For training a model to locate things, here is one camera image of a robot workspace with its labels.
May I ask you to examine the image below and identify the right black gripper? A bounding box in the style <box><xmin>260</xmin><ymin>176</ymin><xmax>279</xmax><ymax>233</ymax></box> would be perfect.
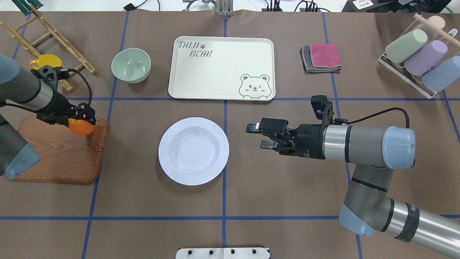
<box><xmin>246</xmin><ymin>118</ymin><xmax>325</xmax><ymax>159</ymax></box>

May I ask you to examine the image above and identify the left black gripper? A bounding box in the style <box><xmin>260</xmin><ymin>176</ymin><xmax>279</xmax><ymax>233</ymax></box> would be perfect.
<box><xmin>36</xmin><ymin>95</ymin><xmax>96</xmax><ymax>126</ymax></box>

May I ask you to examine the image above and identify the orange fruit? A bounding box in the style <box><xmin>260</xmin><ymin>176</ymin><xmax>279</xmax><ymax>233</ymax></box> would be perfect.
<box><xmin>68</xmin><ymin>119</ymin><xmax>95</xmax><ymax>136</ymax></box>

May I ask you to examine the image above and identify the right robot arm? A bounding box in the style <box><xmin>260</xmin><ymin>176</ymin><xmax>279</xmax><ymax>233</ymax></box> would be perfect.
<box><xmin>246</xmin><ymin>118</ymin><xmax>460</xmax><ymax>259</ymax></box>

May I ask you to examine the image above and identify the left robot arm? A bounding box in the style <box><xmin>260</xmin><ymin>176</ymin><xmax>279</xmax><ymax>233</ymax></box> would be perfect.
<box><xmin>1</xmin><ymin>54</ymin><xmax>96</xmax><ymax>180</ymax></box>

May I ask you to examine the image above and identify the cream bear tray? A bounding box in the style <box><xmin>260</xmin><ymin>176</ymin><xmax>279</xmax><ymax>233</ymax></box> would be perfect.
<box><xmin>168</xmin><ymin>36</ymin><xmax>276</xmax><ymax>101</ymax></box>

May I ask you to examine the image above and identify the wooden cutting board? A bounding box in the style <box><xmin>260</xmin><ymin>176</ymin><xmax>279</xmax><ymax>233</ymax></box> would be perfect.
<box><xmin>16</xmin><ymin>117</ymin><xmax>110</xmax><ymax>184</ymax></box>

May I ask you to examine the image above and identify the yellow mug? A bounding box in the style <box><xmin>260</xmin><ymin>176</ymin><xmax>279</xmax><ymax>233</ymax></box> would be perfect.
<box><xmin>29</xmin><ymin>54</ymin><xmax>63</xmax><ymax>69</ymax></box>

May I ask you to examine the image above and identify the white plate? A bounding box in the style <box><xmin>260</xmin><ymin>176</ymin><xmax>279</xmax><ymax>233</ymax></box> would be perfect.
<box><xmin>158</xmin><ymin>117</ymin><xmax>229</xmax><ymax>186</ymax></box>

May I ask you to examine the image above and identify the green bowl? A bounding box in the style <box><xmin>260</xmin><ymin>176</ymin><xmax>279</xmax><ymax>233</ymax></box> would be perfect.
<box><xmin>111</xmin><ymin>48</ymin><xmax>152</xmax><ymax>84</ymax></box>

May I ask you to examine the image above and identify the wooden mug rack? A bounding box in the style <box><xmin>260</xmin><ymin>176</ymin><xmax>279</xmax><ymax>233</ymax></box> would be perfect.
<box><xmin>1</xmin><ymin>5</ymin><xmax>96</xmax><ymax>75</ymax></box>

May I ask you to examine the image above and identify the pink grey cloth stack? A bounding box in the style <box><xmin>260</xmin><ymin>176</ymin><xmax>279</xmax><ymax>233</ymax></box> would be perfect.
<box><xmin>300</xmin><ymin>44</ymin><xmax>342</xmax><ymax>73</ymax></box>

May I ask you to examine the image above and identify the small black device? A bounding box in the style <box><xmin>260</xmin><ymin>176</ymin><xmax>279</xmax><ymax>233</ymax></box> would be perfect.
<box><xmin>123</xmin><ymin>3</ymin><xmax>137</xmax><ymax>12</ymax></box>

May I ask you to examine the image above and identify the green cup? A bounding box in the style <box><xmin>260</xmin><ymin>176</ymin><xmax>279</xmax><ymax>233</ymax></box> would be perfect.
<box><xmin>385</xmin><ymin>29</ymin><xmax>428</xmax><ymax>64</ymax></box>

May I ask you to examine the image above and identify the white cup rack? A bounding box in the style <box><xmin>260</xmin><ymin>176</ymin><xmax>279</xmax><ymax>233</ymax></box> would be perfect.
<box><xmin>378</xmin><ymin>13</ymin><xmax>460</xmax><ymax>99</ymax></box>

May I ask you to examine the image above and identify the purple cup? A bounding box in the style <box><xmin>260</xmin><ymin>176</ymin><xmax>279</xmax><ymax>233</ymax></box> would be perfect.
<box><xmin>404</xmin><ymin>40</ymin><xmax>447</xmax><ymax>76</ymax></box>

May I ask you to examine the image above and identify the blue cup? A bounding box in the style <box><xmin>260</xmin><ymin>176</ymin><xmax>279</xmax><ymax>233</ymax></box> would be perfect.
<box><xmin>422</xmin><ymin>55</ymin><xmax>460</xmax><ymax>92</ymax></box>

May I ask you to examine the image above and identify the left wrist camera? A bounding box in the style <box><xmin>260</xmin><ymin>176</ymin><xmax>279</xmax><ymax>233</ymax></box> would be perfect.
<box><xmin>30</xmin><ymin>65</ymin><xmax>70</xmax><ymax>91</ymax></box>

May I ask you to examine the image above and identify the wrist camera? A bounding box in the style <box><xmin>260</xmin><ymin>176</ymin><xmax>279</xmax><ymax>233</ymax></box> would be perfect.
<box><xmin>310</xmin><ymin>95</ymin><xmax>348</xmax><ymax>126</ymax></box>
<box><xmin>30</xmin><ymin>65</ymin><xmax>70</xmax><ymax>91</ymax></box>

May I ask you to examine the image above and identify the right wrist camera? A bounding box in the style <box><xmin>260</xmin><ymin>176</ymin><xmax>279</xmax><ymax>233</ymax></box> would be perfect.
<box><xmin>310</xmin><ymin>95</ymin><xmax>348</xmax><ymax>126</ymax></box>

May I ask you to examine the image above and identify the metal base plate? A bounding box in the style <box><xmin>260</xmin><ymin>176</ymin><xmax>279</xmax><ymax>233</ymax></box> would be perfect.
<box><xmin>175</xmin><ymin>247</ymin><xmax>271</xmax><ymax>259</ymax></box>

